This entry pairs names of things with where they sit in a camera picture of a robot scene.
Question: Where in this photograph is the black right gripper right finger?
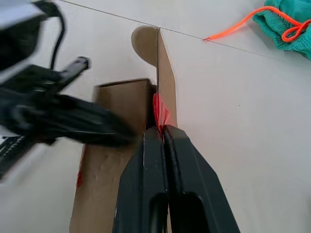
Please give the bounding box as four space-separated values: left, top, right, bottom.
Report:
162 124 241 233

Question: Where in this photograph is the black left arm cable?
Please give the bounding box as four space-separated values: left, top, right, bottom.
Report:
48 0 67 70

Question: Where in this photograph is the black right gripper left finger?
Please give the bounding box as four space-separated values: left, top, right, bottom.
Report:
112 126 170 233

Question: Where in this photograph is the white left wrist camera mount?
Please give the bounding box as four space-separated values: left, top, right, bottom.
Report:
0 0 56 84

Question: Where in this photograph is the orange cord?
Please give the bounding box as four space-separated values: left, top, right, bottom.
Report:
203 6 311 42

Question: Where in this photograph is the brown cardboard box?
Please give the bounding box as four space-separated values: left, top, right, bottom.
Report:
69 25 179 233

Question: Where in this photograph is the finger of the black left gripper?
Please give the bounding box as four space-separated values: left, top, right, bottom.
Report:
57 94 138 140
47 126 133 149

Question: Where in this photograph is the red tape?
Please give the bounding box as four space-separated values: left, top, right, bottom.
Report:
76 93 173 188

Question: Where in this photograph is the green mesh cloth bag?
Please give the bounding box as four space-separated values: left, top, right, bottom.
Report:
252 0 311 61

